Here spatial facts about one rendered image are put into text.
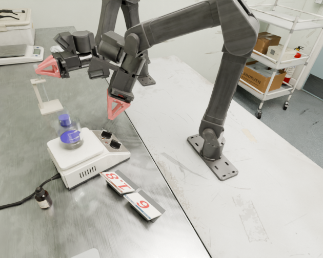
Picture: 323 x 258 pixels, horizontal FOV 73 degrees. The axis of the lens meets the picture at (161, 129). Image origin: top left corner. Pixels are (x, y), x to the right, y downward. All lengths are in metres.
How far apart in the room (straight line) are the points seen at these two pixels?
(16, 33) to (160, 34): 1.20
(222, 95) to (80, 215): 0.46
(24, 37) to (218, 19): 1.32
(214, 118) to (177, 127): 0.25
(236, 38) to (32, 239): 0.62
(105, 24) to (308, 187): 0.87
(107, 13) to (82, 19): 1.12
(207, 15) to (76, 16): 1.60
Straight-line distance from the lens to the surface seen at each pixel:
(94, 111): 0.91
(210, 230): 0.59
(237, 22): 0.49
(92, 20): 2.05
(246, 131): 0.88
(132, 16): 0.99
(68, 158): 0.62
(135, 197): 0.59
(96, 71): 0.63
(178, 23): 0.54
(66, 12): 2.01
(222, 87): 0.57
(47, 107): 0.98
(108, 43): 0.65
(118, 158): 0.66
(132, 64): 0.62
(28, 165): 0.77
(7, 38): 1.66
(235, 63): 0.53
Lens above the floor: 1.42
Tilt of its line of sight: 40 degrees down
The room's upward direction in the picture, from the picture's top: 4 degrees clockwise
